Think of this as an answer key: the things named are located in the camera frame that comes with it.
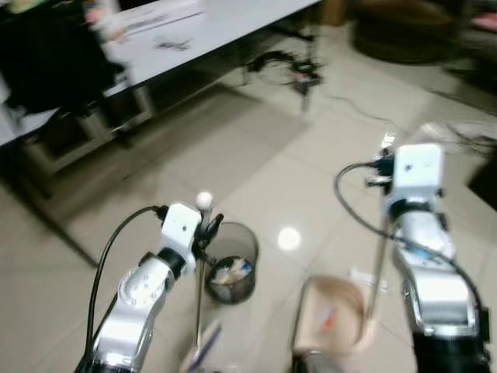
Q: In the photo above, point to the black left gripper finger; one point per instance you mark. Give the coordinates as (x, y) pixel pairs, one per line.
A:
(215, 225)

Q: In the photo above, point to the broom with metal stick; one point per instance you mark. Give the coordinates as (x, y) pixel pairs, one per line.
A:
(199, 311)

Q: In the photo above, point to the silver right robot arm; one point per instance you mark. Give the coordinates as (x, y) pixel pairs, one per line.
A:
(435, 295)

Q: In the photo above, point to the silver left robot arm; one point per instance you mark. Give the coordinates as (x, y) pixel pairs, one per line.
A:
(136, 303)

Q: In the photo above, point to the dark floor mat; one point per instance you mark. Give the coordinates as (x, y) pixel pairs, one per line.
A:
(483, 180)

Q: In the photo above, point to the black mesh waste bin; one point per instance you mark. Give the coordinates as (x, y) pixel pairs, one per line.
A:
(241, 242)

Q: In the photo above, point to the crumpled paper rubbish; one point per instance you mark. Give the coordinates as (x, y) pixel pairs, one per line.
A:
(231, 272)

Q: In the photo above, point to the grey under-table cabinet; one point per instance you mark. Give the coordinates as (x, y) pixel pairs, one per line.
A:
(85, 132)

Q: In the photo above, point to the long white table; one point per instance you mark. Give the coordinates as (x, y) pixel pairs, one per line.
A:
(225, 31)

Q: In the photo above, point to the white printed cardboard box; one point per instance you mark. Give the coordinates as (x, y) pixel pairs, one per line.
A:
(155, 17)

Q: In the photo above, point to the black cloth bag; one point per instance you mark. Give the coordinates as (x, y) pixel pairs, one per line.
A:
(46, 66)

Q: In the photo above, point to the dark brown round pouf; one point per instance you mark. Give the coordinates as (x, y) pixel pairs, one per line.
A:
(404, 31)

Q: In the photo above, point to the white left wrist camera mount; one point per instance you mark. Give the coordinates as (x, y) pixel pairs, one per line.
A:
(180, 229)

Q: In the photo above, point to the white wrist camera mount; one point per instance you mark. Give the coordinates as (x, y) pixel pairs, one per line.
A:
(419, 172)
(180, 229)

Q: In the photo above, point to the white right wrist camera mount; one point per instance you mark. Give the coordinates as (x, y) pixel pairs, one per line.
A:
(419, 172)

